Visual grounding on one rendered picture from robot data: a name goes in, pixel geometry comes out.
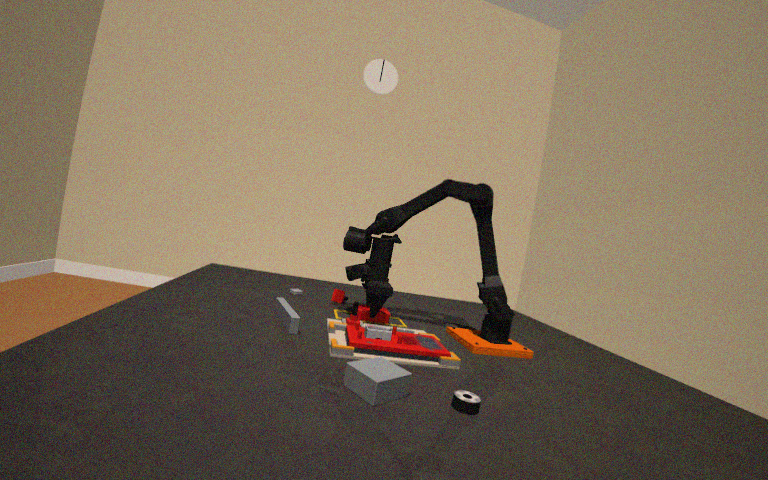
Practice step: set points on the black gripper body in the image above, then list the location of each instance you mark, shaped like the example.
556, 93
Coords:
378, 282

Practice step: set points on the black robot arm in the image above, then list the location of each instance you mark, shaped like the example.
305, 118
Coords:
496, 325

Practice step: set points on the black toy tyre with silver hub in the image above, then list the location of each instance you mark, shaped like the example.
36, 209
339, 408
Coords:
466, 402

